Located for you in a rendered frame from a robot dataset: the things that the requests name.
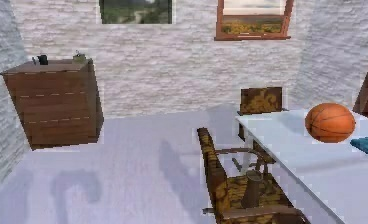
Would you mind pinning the orange basketball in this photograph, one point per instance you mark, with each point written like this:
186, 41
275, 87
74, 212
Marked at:
330, 122

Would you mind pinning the small green object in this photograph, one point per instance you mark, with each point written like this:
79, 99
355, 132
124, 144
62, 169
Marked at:
79, 57

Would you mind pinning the white table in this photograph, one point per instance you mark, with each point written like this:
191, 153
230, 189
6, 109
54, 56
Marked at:
312, 173

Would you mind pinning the brown framed window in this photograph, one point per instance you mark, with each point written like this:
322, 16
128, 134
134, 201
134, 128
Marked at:
253, 20

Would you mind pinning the teal cloth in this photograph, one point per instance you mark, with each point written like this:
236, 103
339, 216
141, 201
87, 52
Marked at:
366, 145

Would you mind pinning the green landscape framed picture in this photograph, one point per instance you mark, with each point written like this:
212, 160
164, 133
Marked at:
136, 11

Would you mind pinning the small black object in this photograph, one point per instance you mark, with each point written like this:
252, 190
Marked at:
42, 59

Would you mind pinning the brown chest of drawers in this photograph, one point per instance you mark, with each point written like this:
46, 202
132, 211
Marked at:
55, 103

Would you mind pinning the brown patterned armchair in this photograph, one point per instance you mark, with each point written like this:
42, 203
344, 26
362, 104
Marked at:
238, 193
260, 100

